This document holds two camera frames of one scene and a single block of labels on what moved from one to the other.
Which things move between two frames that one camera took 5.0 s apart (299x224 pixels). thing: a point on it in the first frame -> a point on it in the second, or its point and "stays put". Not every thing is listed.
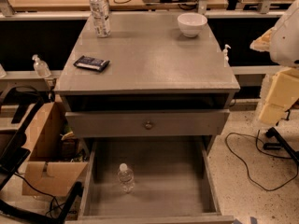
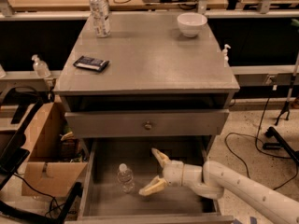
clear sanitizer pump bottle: x=40 y=66 stays put
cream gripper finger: x=263 y=43 -> x=161 y=157
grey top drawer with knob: x=146 y=123 stays put
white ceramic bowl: x=191 y=23 stays put
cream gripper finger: x=282 y=95 -> x=157 y=185
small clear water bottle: x=126 y=178 stays put
